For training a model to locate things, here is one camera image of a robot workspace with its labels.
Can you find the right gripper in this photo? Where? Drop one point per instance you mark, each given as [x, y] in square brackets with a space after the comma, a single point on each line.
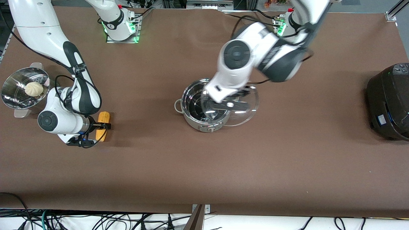
[92, 125]

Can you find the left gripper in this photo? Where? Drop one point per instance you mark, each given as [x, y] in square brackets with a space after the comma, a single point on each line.
[244, 93]

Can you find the yellow corn cob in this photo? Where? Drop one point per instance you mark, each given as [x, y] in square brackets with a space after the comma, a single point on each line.
[103, 116]

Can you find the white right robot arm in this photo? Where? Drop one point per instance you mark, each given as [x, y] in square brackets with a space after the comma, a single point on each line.
[35, 25]

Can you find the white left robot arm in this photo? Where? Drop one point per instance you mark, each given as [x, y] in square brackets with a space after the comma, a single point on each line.
[243, 38]

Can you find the stainless steel cooking pot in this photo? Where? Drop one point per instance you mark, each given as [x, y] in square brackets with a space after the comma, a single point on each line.
[191, 111]

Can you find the stainless steel steamer pot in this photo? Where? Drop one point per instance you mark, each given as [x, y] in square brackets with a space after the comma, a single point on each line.
[14, 92]

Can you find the pink sticker label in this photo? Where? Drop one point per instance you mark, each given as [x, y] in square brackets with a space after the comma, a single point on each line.
[47, 82]

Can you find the white steamed bun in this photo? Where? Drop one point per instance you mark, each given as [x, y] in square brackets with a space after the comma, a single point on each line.
[34, 88]

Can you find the brown table cover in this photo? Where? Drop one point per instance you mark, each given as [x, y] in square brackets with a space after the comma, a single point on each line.
[204, 172]

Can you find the grey equipment box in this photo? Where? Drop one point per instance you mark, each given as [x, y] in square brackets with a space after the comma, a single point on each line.
[207, 4]

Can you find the black rice cooker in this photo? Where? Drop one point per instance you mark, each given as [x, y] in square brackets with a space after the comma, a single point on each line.
[389, 102]

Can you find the metal table edge bracket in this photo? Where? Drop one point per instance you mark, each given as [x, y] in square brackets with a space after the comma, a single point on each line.
[201, 217]

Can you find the aluminium frame profile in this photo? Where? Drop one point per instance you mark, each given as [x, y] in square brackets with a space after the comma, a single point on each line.
[394, 11]

